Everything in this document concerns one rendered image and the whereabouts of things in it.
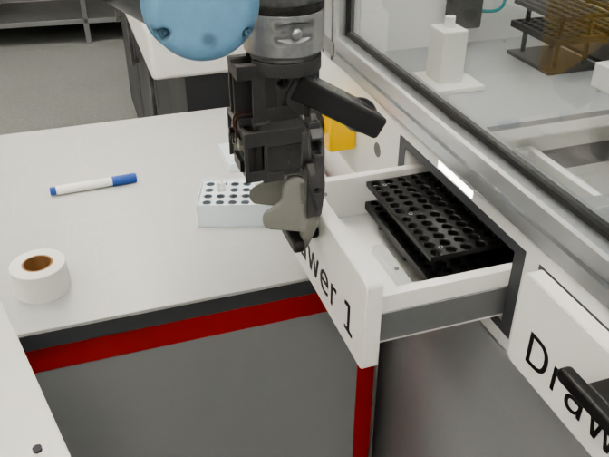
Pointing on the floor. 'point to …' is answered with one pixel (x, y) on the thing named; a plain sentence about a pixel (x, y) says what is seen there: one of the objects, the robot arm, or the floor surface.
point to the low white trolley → (170, 304)
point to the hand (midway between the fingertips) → (304, 228)
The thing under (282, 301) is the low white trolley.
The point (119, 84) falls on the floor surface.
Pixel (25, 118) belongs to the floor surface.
